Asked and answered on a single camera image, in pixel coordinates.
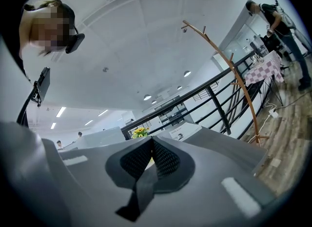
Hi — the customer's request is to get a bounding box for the black head-worn camera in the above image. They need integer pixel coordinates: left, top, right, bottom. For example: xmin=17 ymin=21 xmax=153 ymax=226
xmin=65 ymin=33 xmax=86 ymax=54

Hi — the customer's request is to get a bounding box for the yellow flower bouquet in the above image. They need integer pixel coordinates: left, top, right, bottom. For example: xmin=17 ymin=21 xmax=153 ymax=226
xmin=132 ymin=126 xmax=150 ymax=139

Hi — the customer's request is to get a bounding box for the person's black and white top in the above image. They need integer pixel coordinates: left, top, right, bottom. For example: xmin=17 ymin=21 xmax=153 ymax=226
xmin=0 ymin=34 xmax=31 ymax=124

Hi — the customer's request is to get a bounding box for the black framed window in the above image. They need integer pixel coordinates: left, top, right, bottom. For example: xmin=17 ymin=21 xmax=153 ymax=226
xmin=157 ymin=96 xmax=189 ymax=124

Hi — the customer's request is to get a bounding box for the person's face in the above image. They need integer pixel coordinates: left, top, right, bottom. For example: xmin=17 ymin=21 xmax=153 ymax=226
xmin=19 ymin=0 xmax=77 ymax=56

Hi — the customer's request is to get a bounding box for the wooden coat rack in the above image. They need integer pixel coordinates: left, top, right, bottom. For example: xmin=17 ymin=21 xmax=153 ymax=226
xmin=181 ymin=20 xmax=270 ymax=147

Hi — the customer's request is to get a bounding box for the black mounted phone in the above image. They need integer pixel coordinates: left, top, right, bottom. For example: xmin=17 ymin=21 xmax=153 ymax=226
xmin=16 ymin=66 xmax=51 ymax=127

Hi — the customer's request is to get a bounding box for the checkered tablecloth table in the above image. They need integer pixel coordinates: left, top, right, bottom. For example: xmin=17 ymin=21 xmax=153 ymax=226
xmin=244 ymin=50 xmax=285 ymax=107

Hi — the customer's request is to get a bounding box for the dark grey table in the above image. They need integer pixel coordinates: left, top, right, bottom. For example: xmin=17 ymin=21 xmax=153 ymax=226
xmin=170 ymin=126 xmax=269 ymax=177

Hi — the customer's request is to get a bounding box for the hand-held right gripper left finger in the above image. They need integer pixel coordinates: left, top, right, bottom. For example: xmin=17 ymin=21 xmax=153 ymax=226
xmin=58 ymin=136 xmax=153 ymax=227

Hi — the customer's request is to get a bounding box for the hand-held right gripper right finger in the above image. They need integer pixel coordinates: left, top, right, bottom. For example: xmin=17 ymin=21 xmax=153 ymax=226
xmin=142 ymin=136 xmax=277 ymax=227

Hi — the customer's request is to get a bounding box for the black metal railing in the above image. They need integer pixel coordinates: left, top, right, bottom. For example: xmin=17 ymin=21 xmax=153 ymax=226
xmin=120 ymin=52 xmax=272 ymax=141

